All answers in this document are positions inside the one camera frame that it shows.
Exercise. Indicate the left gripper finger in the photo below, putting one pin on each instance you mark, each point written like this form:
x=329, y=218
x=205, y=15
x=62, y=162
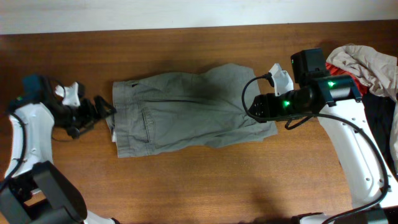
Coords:
x=103, y=108
x=84, y=127

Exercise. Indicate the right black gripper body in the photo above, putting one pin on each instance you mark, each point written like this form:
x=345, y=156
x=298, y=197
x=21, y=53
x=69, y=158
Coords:
x=286, y=104

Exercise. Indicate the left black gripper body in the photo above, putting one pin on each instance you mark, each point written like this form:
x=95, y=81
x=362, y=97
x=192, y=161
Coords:
x=73, y=117

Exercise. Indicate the grey cargo shorts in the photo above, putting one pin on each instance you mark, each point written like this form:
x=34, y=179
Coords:
x=171, y=111

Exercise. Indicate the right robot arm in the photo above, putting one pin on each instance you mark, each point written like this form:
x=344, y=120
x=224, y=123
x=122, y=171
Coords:
x=312, y=92

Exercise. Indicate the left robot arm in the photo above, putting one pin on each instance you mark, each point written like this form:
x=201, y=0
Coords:
x=33, y=189

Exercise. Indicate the black garment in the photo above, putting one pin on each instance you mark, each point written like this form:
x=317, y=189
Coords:
x=379, y=112

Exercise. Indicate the beige garment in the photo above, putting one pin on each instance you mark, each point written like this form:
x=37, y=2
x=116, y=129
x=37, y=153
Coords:
x=374, y=70

